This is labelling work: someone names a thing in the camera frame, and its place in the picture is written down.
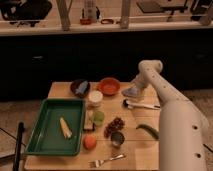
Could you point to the silver fork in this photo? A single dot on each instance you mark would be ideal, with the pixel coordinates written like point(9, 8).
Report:
point(98, 163)

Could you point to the small metal cup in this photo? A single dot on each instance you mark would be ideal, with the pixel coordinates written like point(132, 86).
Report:
point(117, 139)

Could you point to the black office chair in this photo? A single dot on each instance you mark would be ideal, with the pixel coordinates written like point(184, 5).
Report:
point(29, 12)

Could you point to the black pole stand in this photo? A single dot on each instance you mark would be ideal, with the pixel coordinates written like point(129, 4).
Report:
point(17, 155)

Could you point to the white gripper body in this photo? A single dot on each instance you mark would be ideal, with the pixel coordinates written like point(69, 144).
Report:
point(138, 84)

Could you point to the white round container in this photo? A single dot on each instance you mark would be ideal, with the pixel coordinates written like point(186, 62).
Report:
point(95, 98)

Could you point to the green plastic tray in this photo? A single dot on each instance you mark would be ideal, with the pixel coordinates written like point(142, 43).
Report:
point(47, 138)

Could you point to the blue cloth in bowl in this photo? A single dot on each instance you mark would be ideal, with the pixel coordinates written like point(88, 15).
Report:
point(82, 88)

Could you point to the orange round fruit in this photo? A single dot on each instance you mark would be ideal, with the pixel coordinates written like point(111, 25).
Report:
point(89, 142)

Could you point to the dark grape bunch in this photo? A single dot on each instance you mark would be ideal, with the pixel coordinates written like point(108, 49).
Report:
point(115, 125)

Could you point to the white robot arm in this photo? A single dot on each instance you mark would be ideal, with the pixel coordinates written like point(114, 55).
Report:
point(181, 123)

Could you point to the light blue towel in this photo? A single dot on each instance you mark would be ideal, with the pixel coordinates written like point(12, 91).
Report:
point(131, 92)

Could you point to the orange bowl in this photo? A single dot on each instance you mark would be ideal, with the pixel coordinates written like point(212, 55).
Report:
point(108, 86)

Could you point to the yellow corn cob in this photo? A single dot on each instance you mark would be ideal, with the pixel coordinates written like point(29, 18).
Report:
point(65, 129)

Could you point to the green cucumber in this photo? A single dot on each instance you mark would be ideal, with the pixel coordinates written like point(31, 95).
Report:
point(153, 132)

